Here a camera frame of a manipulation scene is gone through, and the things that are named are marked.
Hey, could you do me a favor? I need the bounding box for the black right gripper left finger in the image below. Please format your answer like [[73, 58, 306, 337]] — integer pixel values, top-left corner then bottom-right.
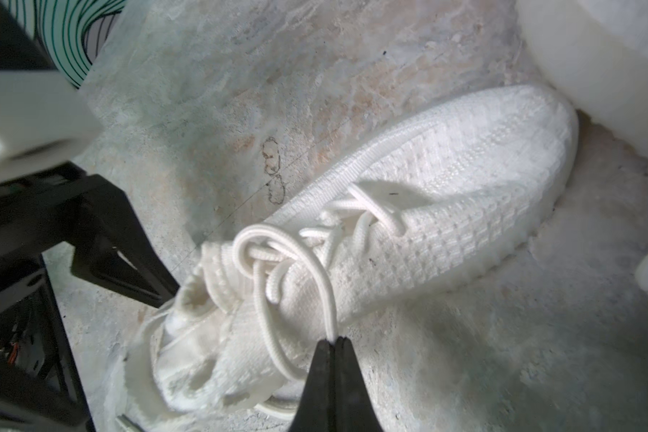
[[289, 340, 336, 432]]

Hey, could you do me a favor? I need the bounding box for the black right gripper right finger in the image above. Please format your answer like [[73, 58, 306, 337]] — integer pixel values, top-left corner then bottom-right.
[[334, 338, 383, 432]]

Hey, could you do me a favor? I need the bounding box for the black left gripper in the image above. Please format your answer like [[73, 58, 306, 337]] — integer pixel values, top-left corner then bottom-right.
[[0, 163, 179, 314]]

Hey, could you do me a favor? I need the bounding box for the white knit shoe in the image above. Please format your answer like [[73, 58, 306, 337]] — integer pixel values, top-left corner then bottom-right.
[[122, 85, 579, 431], [515, 0, 648, 179]]

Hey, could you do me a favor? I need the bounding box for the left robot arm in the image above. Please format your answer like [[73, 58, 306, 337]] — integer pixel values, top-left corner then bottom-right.
[[0, 162, 179, 431]]

